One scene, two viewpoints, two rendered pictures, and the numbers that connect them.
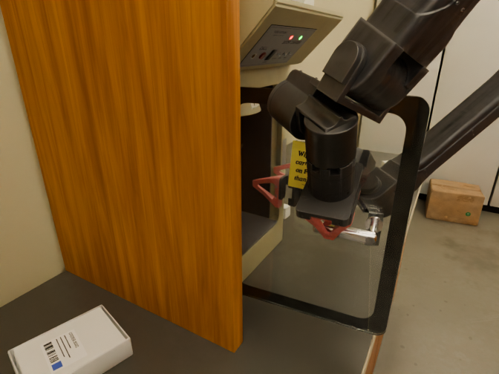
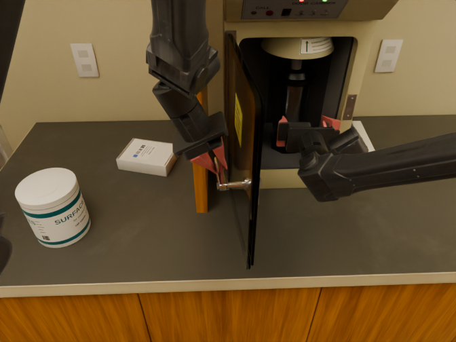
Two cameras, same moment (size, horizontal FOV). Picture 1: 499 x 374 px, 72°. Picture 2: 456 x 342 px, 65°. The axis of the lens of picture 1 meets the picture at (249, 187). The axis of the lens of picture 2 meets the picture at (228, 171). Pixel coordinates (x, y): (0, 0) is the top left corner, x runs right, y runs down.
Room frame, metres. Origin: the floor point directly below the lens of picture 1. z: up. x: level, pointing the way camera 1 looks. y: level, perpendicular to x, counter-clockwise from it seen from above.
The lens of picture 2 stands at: (0.17, -0.58, 1.62)
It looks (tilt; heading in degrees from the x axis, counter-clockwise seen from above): 39 degrees down; 58
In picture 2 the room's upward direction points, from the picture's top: straight up
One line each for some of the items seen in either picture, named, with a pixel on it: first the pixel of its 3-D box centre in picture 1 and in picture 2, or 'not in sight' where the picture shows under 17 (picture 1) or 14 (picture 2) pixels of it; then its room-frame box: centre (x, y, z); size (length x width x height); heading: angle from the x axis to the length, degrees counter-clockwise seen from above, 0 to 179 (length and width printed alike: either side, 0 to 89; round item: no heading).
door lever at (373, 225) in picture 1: (347, 227); (229, 172); (0.45, -0.15, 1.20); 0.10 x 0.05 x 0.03; 66
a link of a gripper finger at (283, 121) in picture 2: not in sight; (291, 128); (0.68, -0.06, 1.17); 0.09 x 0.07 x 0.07; 59
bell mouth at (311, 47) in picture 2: not in sight; (298, 34); (0.77, 0.06, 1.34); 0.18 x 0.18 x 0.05
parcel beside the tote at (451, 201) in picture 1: (452, 200); not in sight; (2.82, -1.84, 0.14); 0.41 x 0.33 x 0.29; 66
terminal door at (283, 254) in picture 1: (304, 215); (238, 153); (0.50, -0.09, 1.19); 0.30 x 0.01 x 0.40; 66
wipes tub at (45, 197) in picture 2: not in sight; (55, 207); (0.14, 0.16, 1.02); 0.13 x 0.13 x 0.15
